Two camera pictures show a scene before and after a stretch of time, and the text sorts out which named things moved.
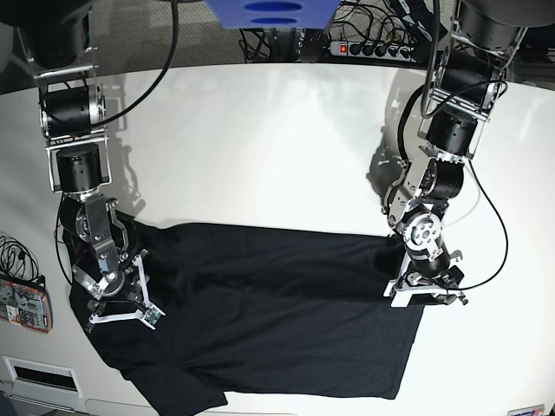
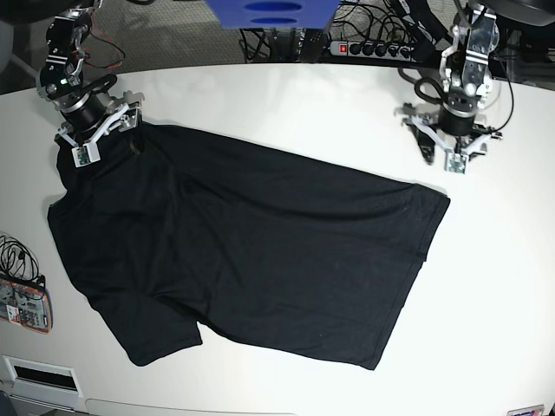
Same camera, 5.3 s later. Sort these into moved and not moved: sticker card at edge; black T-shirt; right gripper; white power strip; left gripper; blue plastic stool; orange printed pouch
Moved: black T-shirt; right gripper; left gripper
Not moved: white power strip; sticker card at edge; orange printed pouch; blue plastic stool
